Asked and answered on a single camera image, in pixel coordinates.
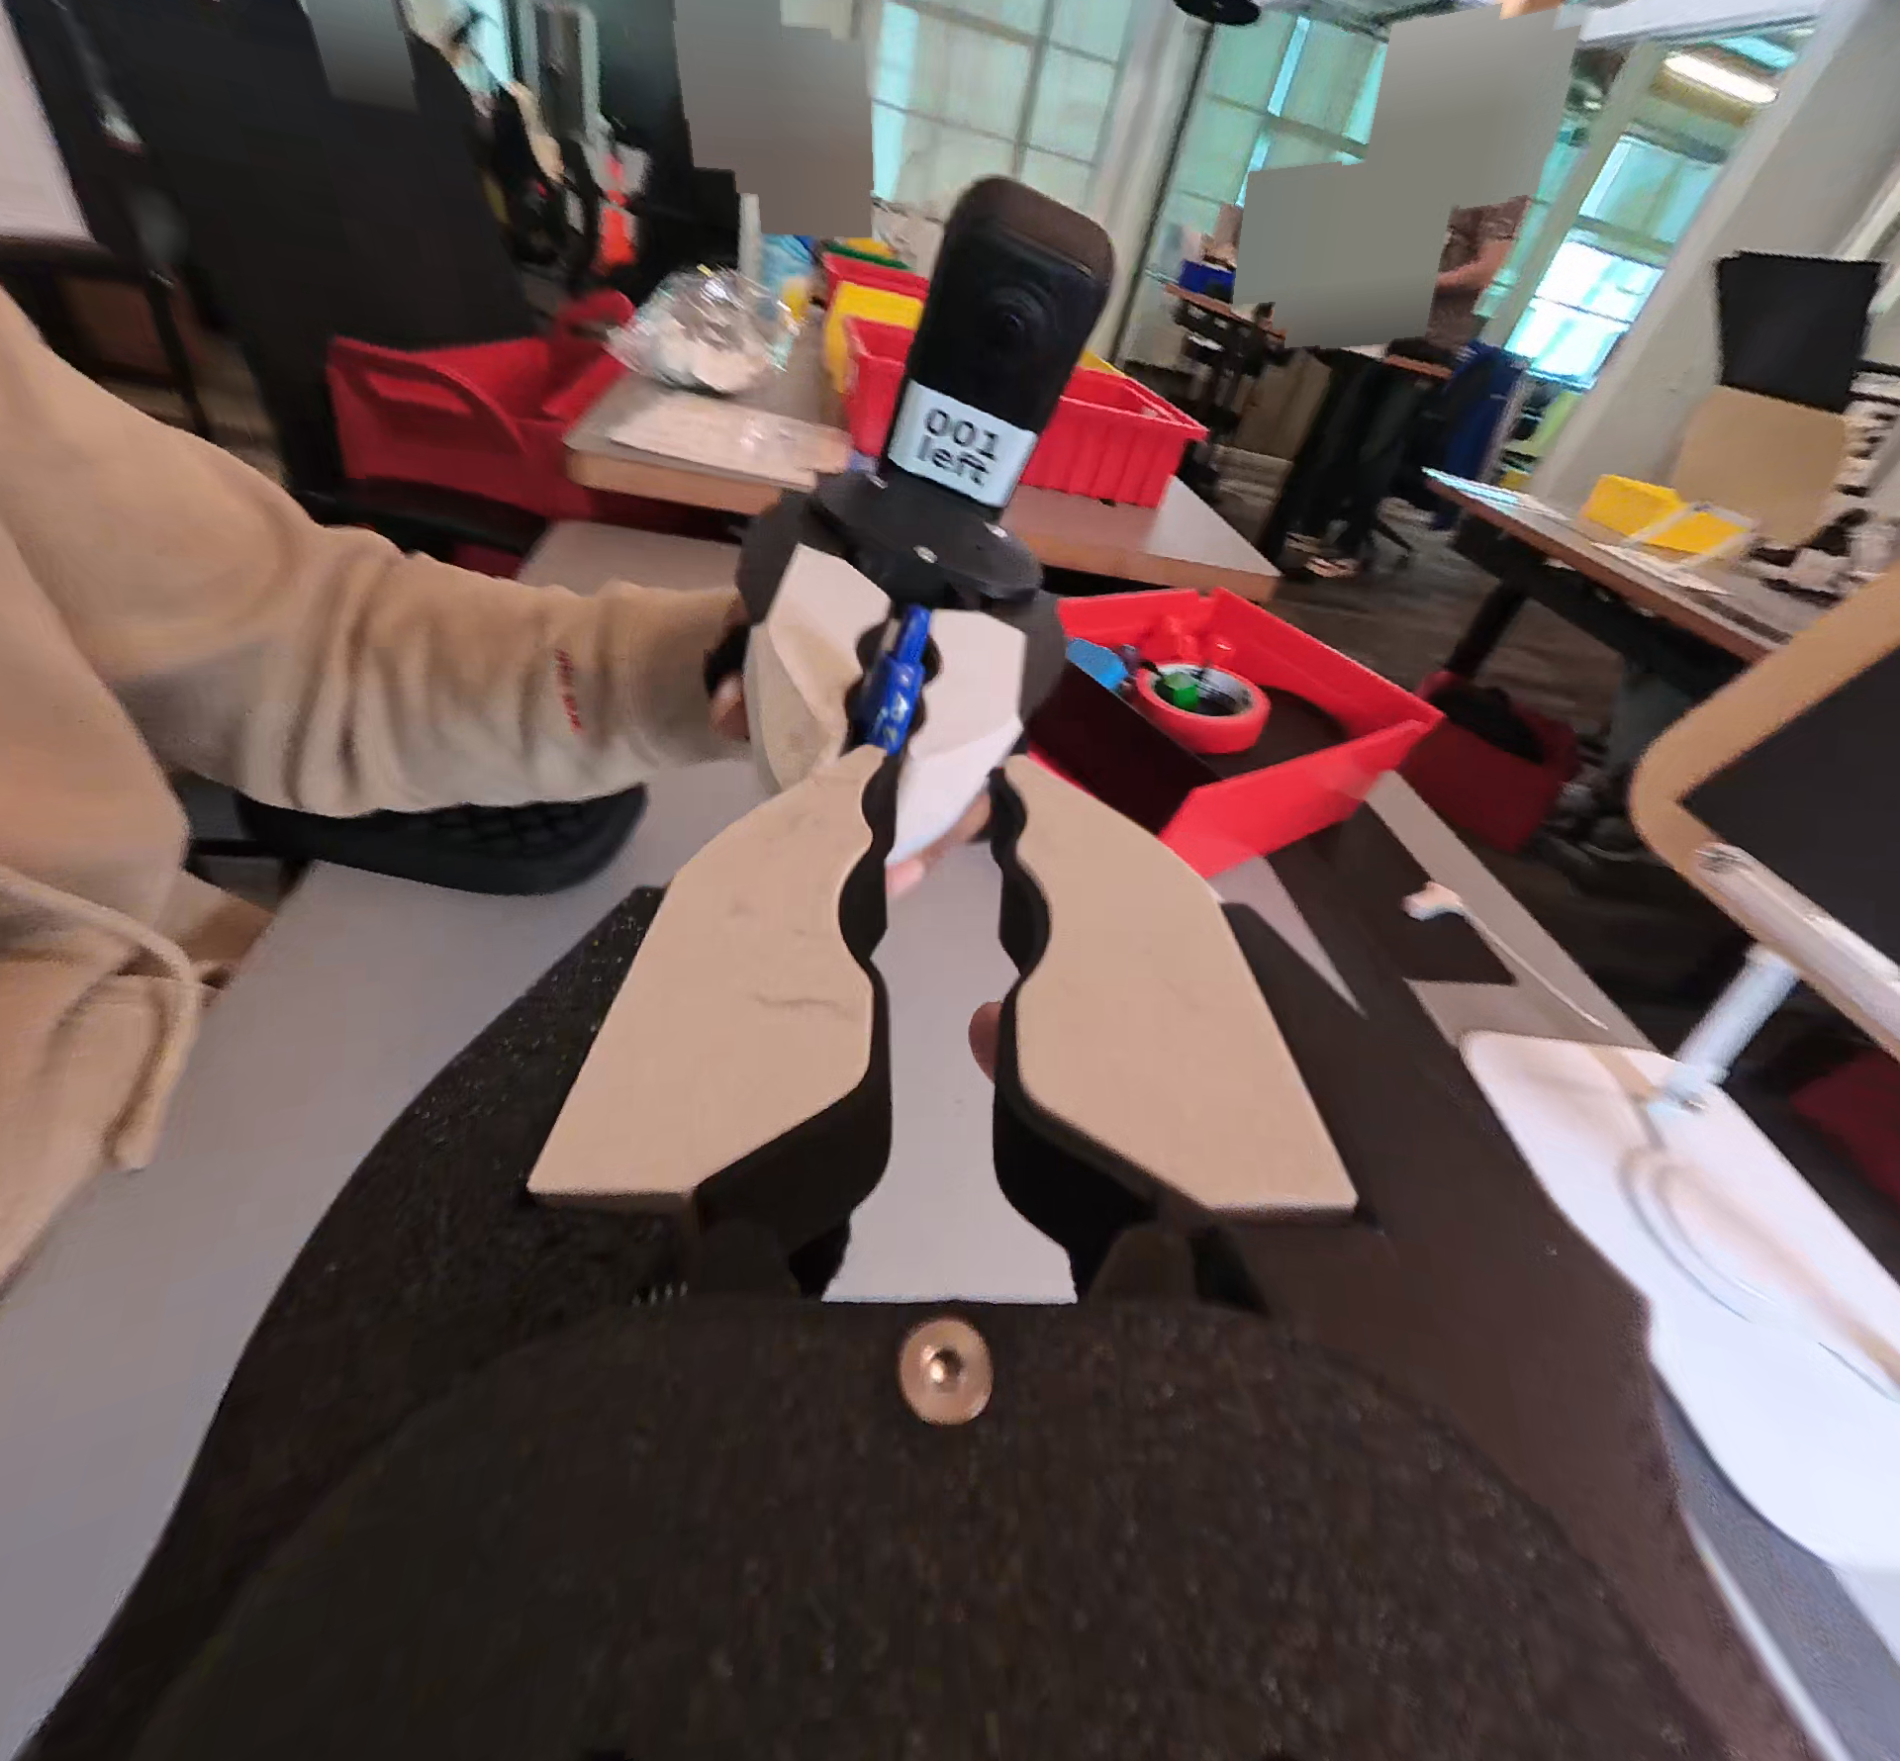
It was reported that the clear plastic bag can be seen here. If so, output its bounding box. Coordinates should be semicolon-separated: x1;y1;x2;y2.
609;270;789;396

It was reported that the black wall panel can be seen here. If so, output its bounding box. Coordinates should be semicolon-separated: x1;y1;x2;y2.
1713;251;1887;376

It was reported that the red tape roll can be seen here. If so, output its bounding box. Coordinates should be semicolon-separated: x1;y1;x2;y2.
1135;664;1273;755

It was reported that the person's left hand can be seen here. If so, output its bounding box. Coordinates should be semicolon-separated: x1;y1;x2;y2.
711;679;1014;1074

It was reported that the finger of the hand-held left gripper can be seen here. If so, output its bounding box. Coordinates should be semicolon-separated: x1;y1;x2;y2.
743;548;894;800
887;612;1029;862

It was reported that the plain wooden board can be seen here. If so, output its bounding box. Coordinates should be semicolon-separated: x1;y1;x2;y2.
1669;387;1858;547

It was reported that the grey desk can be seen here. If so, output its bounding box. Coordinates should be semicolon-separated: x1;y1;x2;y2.
1424;472;1900;666

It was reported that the wooden desk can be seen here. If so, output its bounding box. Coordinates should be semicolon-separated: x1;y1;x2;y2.
564;307;1278;605

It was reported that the red crate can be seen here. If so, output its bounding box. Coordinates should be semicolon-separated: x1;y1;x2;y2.
327;293;640;524

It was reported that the large red bin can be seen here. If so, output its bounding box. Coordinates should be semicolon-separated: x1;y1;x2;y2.
847;314;1211;510

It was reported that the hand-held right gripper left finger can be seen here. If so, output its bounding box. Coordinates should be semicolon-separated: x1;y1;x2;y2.
525;745;894;1214

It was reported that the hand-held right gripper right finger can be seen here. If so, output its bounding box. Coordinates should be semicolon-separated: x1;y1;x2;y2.
986;757;1362;1221

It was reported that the black board with wooden rim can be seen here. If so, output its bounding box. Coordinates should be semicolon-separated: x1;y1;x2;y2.
1627;575;1900;968

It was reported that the person's left forearm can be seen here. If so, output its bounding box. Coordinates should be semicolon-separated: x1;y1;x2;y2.
0;285;750;820

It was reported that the black floor lamp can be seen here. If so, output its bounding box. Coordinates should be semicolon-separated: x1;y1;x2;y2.
1143;0;1264;322

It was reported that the white metal stand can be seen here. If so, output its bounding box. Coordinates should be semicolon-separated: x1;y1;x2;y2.
1462;841;1900;1570

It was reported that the blue pen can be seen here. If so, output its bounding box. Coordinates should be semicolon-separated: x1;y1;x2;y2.
850;602;938;757

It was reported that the person's beige hoodie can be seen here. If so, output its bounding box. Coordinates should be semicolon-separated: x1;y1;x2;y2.
0;811;276;1294

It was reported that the red plastic bin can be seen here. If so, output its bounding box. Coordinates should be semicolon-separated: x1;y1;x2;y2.
1025;587;1445;880

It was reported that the yellow bin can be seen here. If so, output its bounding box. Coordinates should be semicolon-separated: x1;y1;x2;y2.
823;279;929;368
1582;473;1739;560

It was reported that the black mesh chair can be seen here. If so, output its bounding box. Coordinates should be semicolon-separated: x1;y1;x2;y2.
193;779;649;897

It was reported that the white paper sheet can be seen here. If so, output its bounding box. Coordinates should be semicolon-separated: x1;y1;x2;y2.
601;402;855;487

